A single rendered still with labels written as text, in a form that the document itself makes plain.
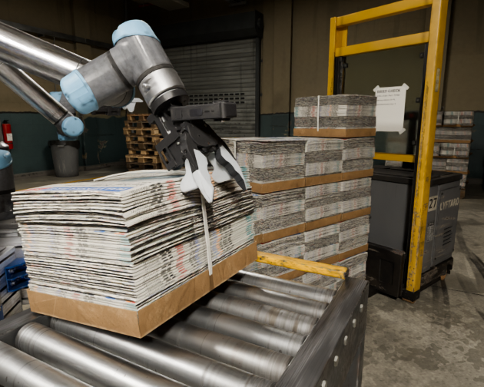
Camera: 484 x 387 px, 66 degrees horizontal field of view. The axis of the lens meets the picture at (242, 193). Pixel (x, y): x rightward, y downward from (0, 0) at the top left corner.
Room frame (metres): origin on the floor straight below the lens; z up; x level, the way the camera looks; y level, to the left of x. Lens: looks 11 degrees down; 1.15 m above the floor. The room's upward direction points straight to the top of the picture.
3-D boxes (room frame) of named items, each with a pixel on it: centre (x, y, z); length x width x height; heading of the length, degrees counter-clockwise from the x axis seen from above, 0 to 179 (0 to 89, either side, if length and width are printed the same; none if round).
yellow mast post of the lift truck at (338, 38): (2.74, -0.67, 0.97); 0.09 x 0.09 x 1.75; 39
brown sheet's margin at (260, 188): (1.84, -0.08, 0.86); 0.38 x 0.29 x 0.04; 40
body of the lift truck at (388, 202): (2.72, -1.16, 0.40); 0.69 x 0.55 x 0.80; 39
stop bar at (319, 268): (0.90, -0.05, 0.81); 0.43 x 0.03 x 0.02; 61
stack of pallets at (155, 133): (8.37, 1.85, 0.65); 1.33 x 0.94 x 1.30; 155
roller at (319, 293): (0.84, 0.00, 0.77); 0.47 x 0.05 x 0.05; 61
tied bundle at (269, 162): (1.84, -0.08, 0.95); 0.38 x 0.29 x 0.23; 40
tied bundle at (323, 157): (2.03, -0.31, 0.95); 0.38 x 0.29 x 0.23; 38
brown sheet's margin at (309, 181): (2.03, -0.31, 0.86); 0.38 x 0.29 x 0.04; 38
